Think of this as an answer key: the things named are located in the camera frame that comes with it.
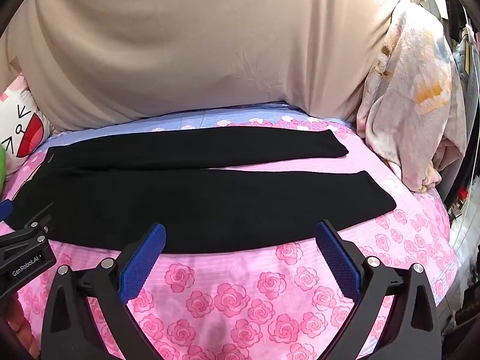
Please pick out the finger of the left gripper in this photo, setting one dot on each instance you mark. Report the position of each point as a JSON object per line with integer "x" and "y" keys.
{"x": 6, "y": 207}

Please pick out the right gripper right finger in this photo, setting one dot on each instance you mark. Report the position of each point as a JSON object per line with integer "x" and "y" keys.
{"x": 411, "y": 329}

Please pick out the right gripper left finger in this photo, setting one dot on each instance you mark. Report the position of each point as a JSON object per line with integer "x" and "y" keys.
{"x": 69, "y": 330}

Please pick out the black pants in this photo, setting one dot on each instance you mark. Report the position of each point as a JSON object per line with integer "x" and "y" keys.
{"x": 200, "y": 185}

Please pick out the green plush pillow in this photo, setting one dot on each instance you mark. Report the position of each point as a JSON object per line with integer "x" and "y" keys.
{"x": 3, "y": 167}

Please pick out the white cartoon face pillow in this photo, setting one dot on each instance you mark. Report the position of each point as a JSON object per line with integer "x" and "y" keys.
{"x": 23, "y": 126}

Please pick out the pink rose bed sheet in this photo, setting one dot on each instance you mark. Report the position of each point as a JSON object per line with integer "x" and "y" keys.
{"x": 281, "y": 302}

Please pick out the beige quilt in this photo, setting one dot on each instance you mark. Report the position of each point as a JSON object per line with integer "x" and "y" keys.
{"x": 93, "y": 63}

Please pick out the floral pastel blanket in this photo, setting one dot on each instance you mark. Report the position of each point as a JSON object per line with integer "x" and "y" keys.
{"x": 412, "y": 113}

